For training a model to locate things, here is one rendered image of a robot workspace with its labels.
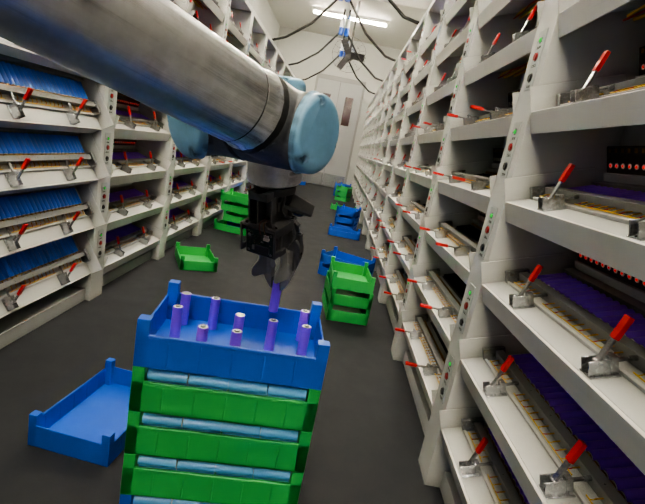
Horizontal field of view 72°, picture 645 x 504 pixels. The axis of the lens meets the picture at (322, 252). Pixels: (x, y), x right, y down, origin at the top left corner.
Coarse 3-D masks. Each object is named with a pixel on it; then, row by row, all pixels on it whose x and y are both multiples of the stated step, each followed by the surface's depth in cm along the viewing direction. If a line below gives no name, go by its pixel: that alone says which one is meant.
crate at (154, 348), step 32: (160, 320) 82; (192, 320) 88; (224, 320) 89; (256, 320) 90; (288, 320) 90; (320, 320) 87; (160, 352) 69; (192, 352) 69; (224, 352) 70; (256, 352) 70; (288, 352) 83; (320, 352) 71; (288, 384) 72; (320, 384) 72
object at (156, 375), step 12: (156, 372) 71; (168, 372) 71; (180, 372) 72; (180, 384) 72; (192, 384) 72; (204, 384) 72; (216, 384) 72; (228, 384) 72; (240, 384) 72; (252, 384) 73; (264, 384) 73; (276, 384) 74; (276, 396) 74; (288, 396) 73; (300, 396) 73
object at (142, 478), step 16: (128, 464) 73; (128, 480) 74; (144, 480) 74; (160, 480) 75; (176, 480) 75; (192, 480) 75; (208, 480) 75; (224, 480) 75; (240, 480) 76; (256, 480) 76; (160, 496) 75; (176, 496) 76; (192, 496) 76; (208, 496) 76; (224, 496) 76; (240, 496) 76; (256, 496) 77; (272, 496) 77; (288, 496) 77
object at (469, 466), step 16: (448, 416) 109; (464, 416) 109; (480, 416) 109; (448, 432) 108; (464, 432) 107; (480, 432) 103; (448, 448) 103; (464, 448) 102; (480, 448) 93; (496, 448) 98; (464, 464) 95; (480, 464) 94; (496, 464) 93; (464, 480) 93; (480, 480) 92; (496, 480) 92; (512, 480) 89; (464, 496) 89; (480, 496) 88; (496, 496) 88; (512, 496) 84
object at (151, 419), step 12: (144, 420) 72; (156, 420) 73; (168, 420) 73; (180, 420) 73; (192, 420) 74; (204, 420) 74; (216, 432) 75; (228, 432) 74; (240, 432) 74; (252, 432) 74; (264, 432) 75; (276, 432) 75; (288, 432) 75
